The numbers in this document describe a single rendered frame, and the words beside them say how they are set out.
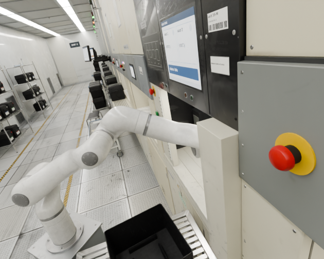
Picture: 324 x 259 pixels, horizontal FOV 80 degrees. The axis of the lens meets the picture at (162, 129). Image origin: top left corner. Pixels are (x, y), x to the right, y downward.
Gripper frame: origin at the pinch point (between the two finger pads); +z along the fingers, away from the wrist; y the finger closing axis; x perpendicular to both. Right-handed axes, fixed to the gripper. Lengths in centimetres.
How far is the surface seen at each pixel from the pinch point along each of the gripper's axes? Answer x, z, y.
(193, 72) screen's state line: 30.4, -31.1, 7.2
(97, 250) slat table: -46, -83, -7
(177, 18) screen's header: 46, -32, 0
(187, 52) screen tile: 36.1, -31.3, 5.1
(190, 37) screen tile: 40, -31, 8
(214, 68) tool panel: 32.5, -30.4, 19.3
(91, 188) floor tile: -122, -124, -163
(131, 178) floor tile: -122, -70, -160
